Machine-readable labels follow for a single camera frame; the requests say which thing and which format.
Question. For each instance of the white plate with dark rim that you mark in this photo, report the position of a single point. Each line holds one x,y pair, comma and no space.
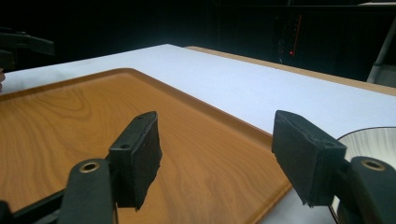
373,143

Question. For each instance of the wooden tray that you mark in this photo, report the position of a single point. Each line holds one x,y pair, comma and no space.
62,124

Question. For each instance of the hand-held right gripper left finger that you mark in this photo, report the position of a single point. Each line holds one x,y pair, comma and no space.
137,155

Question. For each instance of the dark device with red light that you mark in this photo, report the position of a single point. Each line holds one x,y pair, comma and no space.
288,37

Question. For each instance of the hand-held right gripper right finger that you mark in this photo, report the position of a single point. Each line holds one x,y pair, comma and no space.
303,155

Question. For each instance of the white metal stand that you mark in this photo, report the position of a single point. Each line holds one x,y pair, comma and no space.
384,53

